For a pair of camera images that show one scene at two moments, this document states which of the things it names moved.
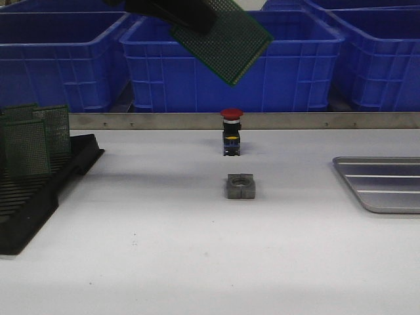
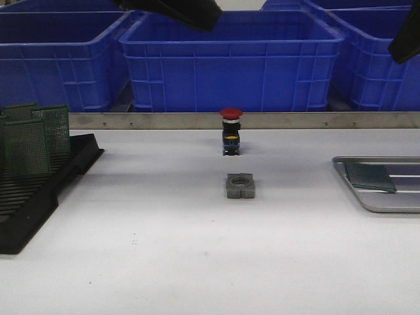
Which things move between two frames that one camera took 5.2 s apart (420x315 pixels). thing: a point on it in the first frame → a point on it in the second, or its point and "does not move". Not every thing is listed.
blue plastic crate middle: (297, 71) does not move
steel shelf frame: (333, 120) does not move
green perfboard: (21, 113) does not move
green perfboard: (232, 46) → (372, 176)
